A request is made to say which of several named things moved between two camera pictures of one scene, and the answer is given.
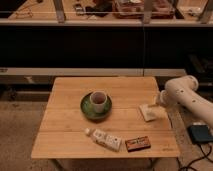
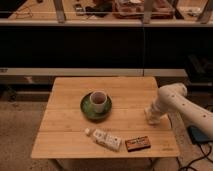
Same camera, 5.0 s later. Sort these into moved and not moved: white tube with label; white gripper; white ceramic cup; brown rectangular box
Moved: white gripper
Not moved: white ceramic cup; white tube with label; brown rectangular box
